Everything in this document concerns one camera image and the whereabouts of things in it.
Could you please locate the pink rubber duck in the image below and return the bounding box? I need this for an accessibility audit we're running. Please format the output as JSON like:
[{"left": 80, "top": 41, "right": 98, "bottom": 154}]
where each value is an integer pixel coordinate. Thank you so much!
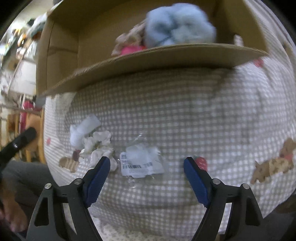
[{"left": 120, "top": 45, "right": 146, "bottom": 55}]

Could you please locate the wooden chair with red cushion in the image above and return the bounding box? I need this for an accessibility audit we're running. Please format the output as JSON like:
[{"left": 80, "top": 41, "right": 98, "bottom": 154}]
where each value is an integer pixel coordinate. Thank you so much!
[{"left": 1, "top": 96, "right": 46, "bottom": 164}]

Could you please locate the beige lace-trimmed scrunchie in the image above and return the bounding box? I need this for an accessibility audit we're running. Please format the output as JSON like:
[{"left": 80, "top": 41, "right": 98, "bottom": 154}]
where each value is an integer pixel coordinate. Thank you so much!
[{"left": 111, "top": 20, "right": 145, "bottom": 56}]

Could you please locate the person's left hand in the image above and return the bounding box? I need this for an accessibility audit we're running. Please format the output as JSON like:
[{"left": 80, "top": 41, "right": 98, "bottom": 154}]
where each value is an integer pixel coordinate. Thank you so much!
[{"left": 1, "top": 180, "right": 28, "bottom": 232}]

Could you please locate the cream floral scrunchie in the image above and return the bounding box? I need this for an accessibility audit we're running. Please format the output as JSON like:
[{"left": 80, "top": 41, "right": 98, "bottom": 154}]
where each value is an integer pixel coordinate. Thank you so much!
[{"left": 79, "top": 131, "right": 118, "bottom": 172}]

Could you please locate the brown cardboard box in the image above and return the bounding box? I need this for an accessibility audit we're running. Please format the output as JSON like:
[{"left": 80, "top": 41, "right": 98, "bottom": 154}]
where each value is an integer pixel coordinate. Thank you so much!
[{"left": 36, "top": 1, "right": 268, "bottom": 96}]

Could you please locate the light blue fluffy scrunchie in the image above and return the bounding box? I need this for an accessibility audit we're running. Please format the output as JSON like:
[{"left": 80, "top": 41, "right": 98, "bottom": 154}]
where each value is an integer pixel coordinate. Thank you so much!
[{"left": 144, "top": 3, "right": 217, "bottom": 48}]

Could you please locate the clear bag with label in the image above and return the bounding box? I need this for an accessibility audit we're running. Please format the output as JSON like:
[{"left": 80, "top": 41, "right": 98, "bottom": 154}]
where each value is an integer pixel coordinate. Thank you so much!
[{"left": 118, "top": 133, "right": 167, "bottom": 188}]

